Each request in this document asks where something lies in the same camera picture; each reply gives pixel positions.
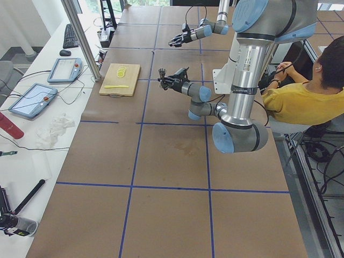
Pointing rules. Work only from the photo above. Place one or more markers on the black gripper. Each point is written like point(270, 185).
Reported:
point(190, 35)
point(177, 85)

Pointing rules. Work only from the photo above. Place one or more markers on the steel double jigger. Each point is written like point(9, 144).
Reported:
point(162, 72)

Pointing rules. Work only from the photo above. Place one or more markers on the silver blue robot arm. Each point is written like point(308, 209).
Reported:
point(258, 25)
point(206, 27)

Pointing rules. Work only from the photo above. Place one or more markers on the wooden cutting board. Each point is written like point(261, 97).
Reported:
point(130, 79)

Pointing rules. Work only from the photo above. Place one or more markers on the yellow plastic knife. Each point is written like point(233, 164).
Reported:
point(116, 86)

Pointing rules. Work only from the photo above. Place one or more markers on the far blue teach pendant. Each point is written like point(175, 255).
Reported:
point(65, 70)

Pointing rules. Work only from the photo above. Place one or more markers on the blue teach pendant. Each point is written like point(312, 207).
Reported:
point(65, 70)
point(33, 101)

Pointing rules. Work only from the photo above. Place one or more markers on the black keyboard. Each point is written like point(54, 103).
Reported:
point(70, 39)

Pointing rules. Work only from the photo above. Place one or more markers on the black computer mouse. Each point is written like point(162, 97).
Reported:
point(64, 53)

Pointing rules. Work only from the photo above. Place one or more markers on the person in yellow shirt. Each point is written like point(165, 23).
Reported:
point(293, 99)

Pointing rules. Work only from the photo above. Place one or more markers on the white crumpled cloth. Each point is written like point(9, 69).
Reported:
point(47, 136)

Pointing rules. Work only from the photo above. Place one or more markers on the near blue teach pendant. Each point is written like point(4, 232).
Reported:
point(33, 101)

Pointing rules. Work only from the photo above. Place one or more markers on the red bottle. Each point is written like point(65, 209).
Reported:
point(10, 128)

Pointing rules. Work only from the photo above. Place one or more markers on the black hand tool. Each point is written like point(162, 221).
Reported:
point(5, 205)

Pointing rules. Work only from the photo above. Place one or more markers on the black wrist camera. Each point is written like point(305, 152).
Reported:
point(181, 74)
point(185, 27)

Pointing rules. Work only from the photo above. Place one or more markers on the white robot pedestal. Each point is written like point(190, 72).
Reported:
point(223, 78)

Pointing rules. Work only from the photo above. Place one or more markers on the aluminium frame post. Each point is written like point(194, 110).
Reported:
point(84, 45)

